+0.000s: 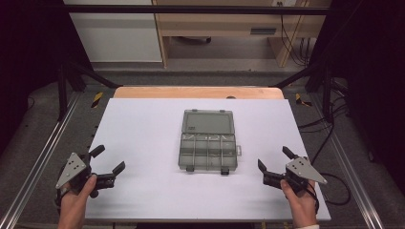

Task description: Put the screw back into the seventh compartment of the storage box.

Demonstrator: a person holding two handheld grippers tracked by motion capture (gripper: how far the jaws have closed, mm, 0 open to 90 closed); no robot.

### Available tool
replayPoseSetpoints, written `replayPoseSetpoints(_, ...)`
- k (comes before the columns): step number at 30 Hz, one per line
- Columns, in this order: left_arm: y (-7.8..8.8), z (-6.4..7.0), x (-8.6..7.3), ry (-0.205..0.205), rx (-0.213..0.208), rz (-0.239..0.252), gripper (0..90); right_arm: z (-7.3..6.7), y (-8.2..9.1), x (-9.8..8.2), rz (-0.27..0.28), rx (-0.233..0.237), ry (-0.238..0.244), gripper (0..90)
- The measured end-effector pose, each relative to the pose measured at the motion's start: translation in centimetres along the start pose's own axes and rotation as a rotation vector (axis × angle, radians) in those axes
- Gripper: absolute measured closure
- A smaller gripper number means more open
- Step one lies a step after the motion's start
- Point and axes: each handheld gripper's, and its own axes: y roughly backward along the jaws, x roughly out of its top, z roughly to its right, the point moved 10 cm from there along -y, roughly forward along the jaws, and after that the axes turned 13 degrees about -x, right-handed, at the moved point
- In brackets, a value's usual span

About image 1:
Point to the white cabinet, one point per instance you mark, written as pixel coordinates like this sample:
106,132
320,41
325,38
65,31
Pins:
116,35

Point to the black horizontal frame bar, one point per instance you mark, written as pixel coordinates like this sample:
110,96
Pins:
191,9

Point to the person's right hand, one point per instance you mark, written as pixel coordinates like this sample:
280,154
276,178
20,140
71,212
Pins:
301,205

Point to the light wooden desk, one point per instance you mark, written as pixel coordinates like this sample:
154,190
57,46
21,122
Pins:
223,27

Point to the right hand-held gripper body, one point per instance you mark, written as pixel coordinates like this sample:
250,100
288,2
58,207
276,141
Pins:
304,171

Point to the aluminium floor rail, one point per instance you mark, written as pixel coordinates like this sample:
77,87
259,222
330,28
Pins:
38,159
353,178

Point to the grey transparent compartment box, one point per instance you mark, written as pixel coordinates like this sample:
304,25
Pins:
208,143

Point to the black metal stand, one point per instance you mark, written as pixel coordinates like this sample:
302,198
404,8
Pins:
324,89
63,92

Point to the person's left hand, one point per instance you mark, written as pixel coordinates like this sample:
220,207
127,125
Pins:
74,206

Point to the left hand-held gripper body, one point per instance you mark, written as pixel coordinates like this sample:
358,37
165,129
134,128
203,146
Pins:
72,168

